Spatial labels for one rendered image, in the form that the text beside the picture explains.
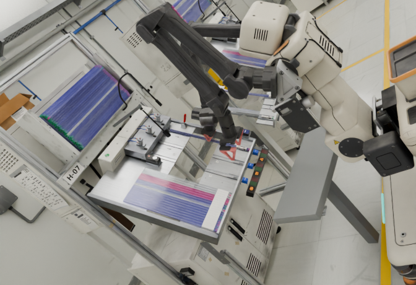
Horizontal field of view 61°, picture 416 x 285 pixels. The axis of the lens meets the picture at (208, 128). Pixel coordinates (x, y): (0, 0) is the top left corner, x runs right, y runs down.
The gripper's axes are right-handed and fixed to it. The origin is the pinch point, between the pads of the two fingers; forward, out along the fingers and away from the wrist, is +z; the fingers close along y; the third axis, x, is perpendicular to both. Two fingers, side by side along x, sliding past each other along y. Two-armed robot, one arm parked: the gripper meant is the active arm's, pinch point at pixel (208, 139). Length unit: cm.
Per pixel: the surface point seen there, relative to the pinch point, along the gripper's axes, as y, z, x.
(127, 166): 35.2, 1.2, -35.5
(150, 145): 20.9, -4.7, -27.5
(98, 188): 53, 1, -42
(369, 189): -21, 30, 98
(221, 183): 27.8, 1.0, 17.3
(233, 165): 13.9, 1.0, 19.8
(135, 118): 5.0, -6.7, -45.6
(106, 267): 32, 163, -88
